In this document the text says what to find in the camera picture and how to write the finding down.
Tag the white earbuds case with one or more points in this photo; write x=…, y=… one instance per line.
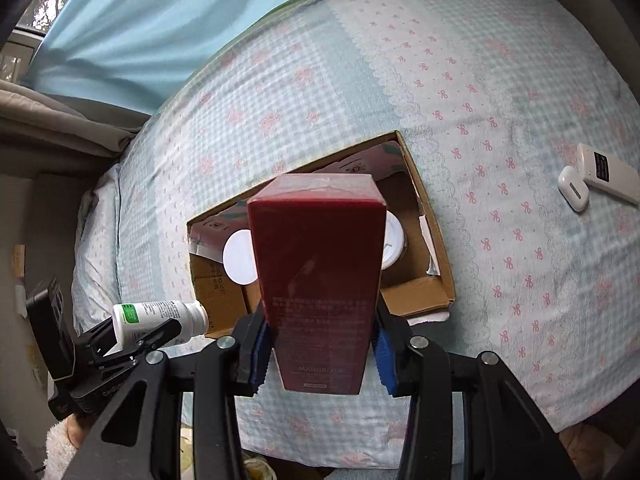
x=574, y=187

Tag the round jar with pale lid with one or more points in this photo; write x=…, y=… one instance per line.
x=240, y=260

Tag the pale patterned pillow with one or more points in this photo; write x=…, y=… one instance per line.
x=95, y=240

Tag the red carton box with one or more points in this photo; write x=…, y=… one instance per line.
x=315, y=260

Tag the white window frame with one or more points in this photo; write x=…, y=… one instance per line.
x=20, y=52

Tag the cardboard box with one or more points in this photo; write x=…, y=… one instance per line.
x=220, y=290

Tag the white-lid round jar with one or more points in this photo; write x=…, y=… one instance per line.
x=393, y=242

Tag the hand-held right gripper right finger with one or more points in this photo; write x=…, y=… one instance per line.
x=385, y=362

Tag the person's left forearm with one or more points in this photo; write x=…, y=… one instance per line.
x=62, y=447

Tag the white plastic bottle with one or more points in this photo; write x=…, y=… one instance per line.
x=160, y=312

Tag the grey-brown curtain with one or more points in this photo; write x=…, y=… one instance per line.
x=50, y=110

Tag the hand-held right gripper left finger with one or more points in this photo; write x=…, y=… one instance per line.
x=256, y=362

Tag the white remote control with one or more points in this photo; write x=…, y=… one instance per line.
x=607, y=172

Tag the pink-bow patterned bedsheet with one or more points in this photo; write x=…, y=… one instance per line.
x=350, y=85

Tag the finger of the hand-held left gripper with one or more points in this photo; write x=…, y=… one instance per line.
x=97, y=342
x=155, y=337

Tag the light blue hanging cloth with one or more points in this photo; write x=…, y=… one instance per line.
x=150, y=20

